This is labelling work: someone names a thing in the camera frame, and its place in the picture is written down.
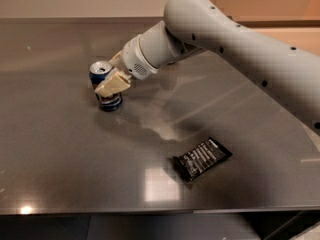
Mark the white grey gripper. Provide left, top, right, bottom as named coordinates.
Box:
left=94, top=35, right=158, bottom=97

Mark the blue pepsi can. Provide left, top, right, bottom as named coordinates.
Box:
left=89, top=61, right=122, bottom=112

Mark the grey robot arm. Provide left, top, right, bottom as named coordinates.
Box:
left=94, top=0, right=320, bottom=134

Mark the black snack bar wrapper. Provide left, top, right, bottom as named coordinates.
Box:
left=173, top=137, right=232, bottom=181

